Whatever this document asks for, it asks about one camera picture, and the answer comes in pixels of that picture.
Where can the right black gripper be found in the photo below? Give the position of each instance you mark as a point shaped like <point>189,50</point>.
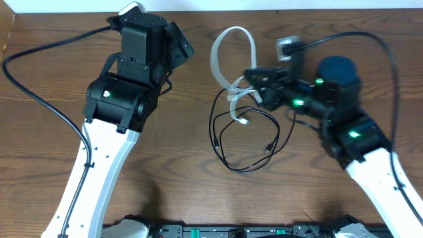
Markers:
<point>275,88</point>

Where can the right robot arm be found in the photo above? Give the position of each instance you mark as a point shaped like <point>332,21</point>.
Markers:
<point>348,134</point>

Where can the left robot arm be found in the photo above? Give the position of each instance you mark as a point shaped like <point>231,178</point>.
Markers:
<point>118,105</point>

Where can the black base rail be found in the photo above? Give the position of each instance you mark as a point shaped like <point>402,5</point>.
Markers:
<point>345,226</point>

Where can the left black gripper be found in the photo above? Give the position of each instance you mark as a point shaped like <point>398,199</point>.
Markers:
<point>180,43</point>

